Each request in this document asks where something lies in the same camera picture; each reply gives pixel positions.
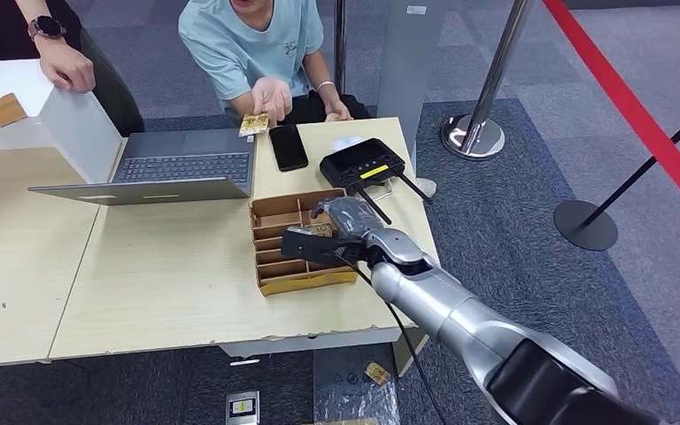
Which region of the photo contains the white desk frame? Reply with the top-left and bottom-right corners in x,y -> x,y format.
220,324 -> 438,378

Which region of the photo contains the red barrier belt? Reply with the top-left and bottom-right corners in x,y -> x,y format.
542,0 -> 680,231

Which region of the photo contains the person's hand with wristwatch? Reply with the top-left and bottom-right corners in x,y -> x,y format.
37,39 -> 96,94

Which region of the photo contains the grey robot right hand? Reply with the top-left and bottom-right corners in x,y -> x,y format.
310,196 -> 385,242

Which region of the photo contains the person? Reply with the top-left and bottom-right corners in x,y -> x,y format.
177,0 -> 374,126
0,0 -> 146,137

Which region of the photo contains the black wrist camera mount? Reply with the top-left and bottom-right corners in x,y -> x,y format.
281,225 -> 370,267

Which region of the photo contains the thin chrome pole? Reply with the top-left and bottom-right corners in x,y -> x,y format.
332,0 -> 348,95

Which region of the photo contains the black stanchion post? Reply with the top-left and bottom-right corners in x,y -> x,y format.
552,93 -> 680,252

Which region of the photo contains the black wristwatch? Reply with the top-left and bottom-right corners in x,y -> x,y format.
27,15 -> 68,43

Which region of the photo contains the silver floor socket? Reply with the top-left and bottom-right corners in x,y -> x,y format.
225,390 -> 261,425

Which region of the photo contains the black remote controller with antennas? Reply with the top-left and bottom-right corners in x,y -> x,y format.
319,136 -> 434,227

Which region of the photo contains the person's right hand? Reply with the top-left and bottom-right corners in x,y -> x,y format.
251,77 -> 294,126

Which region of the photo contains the person's left hand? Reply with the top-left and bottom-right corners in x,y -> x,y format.
323,97 -> 354,122

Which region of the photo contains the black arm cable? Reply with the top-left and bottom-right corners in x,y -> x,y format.
325,251 -> 450,425

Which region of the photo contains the chrome stanchion post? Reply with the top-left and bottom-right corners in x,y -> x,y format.
439,0 -> 534,162

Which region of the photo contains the wooden card organizer box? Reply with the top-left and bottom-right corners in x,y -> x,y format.
249,187 -> 359,298

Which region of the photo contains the black smartphone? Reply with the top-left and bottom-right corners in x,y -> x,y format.
268,123 -> 310,173

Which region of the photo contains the white box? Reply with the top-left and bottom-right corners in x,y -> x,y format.
0,58 -> 124,185

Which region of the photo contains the hotel card on floor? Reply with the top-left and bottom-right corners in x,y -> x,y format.
364,361 -> 393,388

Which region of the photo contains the small wooden square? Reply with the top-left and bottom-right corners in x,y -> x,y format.
0,92 -> 29,128

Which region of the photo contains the clear plastic sheet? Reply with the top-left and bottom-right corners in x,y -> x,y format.
313,344 -> 403,425

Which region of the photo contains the grey laptop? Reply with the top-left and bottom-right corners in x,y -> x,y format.
27,127 -> 258,207

